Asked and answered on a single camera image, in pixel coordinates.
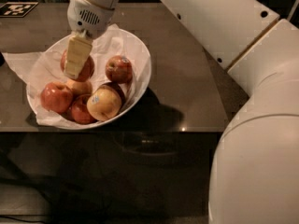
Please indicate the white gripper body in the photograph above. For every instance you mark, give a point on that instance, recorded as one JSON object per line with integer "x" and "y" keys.
{"x": 88, "y": 19}

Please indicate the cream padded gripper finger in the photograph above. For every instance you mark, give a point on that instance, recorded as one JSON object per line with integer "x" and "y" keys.
{"x": 78, "y": 50}

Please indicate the red apple with sticker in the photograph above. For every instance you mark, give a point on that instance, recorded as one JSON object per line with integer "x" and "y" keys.
{"x": 85, "y": 73}

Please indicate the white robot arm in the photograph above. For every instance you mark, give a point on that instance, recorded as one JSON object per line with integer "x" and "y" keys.
{"x": 255, "y": 171}

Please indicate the small apple in middle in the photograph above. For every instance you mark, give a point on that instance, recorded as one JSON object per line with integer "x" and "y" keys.
{"x": 79, "y": 88}

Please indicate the white bowl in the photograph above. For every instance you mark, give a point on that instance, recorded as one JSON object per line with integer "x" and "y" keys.
{"x": 141, "y": 62}

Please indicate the red apple top right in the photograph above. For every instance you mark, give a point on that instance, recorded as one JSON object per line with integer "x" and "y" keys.
{"x": 119, "y": 69}

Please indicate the red apple behind yellow one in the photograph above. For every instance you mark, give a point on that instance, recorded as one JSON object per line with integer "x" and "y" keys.
{"x": 117, "y": 88}

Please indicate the red apple far left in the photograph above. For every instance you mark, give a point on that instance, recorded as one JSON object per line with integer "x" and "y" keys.
{"x": 56, "y": 97}

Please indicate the yellow-red apple front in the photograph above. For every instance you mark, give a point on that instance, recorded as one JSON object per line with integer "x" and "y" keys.
{"x": 104, "y": 104}

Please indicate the dark red apple bottom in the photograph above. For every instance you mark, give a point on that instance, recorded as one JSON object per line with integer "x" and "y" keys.
{"x": 79, "y": 111}

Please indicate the white paper napkin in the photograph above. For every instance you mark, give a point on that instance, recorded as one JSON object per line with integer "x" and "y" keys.
{"x": 37, "y": 66}

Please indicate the black white fiducial marker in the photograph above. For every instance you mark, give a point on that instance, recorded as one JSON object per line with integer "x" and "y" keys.
{"x": 16, "y": 9}

